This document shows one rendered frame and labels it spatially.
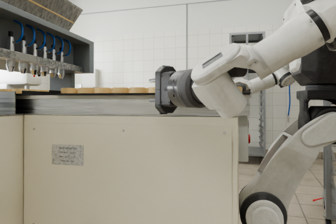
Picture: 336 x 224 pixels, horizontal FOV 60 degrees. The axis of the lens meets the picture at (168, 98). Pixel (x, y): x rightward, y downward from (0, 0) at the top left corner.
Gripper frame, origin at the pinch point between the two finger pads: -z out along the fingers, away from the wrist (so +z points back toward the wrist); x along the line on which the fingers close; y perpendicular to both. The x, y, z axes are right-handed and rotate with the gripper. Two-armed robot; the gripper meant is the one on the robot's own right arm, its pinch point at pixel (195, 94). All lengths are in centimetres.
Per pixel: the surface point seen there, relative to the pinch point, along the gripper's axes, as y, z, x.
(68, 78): -51, -39, 8
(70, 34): -29, -45, 25
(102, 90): 13.0, -47.6, 0.4
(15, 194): -6, -69, -33
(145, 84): -357, 184, 26
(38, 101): -6, -62, -3
